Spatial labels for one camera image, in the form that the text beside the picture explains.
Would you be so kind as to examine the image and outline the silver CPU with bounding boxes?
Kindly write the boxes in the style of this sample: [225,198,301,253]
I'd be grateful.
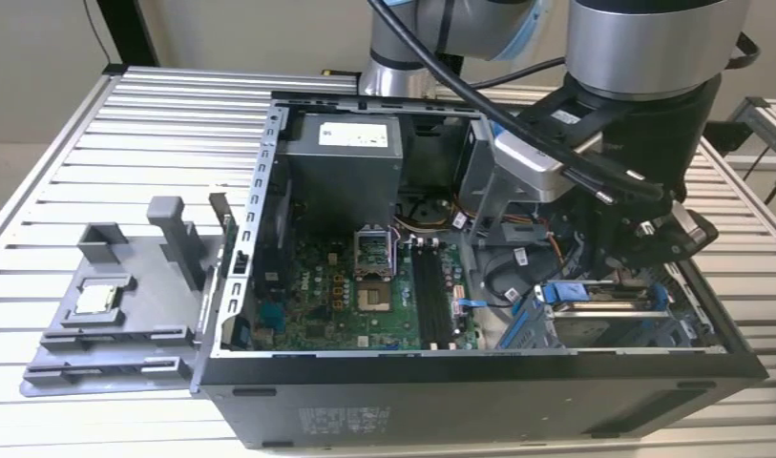
[73,283,122,315]

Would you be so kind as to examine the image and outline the black RAM slot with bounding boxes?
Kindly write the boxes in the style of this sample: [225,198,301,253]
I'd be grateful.
[420,237,445,352]
[427,237,453,352]
[412,237,436,352]

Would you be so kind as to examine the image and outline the green motherboard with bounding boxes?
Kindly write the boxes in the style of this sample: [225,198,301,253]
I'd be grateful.
[253,233,486,352]

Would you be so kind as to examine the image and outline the orange wire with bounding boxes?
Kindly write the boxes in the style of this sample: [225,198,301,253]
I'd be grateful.
[507,215,567,264]

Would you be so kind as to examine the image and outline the locking lever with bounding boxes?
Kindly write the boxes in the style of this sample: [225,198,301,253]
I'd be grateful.
[389,227,404,279]

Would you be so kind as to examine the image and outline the grey power supply unit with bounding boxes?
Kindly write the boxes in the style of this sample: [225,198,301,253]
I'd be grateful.
[279,114,405,230]

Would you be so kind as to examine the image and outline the metal socket cover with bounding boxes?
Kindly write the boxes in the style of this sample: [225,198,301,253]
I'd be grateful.
[353,227,400,282]

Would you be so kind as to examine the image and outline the black graphics card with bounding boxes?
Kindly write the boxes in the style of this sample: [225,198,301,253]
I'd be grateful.
[208,183,241,247]

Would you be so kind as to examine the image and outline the metal disk bay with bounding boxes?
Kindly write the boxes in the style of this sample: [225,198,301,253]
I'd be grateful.
[496,279,711,350]

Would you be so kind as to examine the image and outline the metal drive cage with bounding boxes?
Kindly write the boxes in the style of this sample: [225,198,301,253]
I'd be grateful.
[457,114,555,239]

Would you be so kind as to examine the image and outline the yellow white wire bundle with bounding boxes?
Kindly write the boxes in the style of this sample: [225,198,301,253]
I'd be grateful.
[392,209,457,236]

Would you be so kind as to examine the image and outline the black cable with label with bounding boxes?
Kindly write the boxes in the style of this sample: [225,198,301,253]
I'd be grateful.
[480,248,538,317]

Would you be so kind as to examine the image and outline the black post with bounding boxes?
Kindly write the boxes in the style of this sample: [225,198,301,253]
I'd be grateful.
[98,0,162,68]

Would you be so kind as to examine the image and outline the aluminium frame table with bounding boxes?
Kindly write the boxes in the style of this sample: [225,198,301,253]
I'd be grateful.
[722,94,776,201]

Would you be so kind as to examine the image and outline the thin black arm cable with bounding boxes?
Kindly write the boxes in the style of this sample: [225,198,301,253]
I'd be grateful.
[469,31,763,91]

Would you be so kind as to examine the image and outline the CPU socket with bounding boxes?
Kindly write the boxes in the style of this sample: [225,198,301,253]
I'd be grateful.
[353,281,397,315]

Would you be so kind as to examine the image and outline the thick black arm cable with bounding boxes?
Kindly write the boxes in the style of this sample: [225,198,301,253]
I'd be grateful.
[367,0,674,206]

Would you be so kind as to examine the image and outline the hard disk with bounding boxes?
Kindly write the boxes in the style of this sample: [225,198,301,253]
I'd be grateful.
[540,281,676,348]

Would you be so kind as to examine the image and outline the black PC case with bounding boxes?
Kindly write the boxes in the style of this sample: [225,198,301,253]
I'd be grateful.
[189,88,771,452]

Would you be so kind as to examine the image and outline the grey parts rack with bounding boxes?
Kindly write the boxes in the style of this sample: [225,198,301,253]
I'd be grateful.
[18,194,218,398]

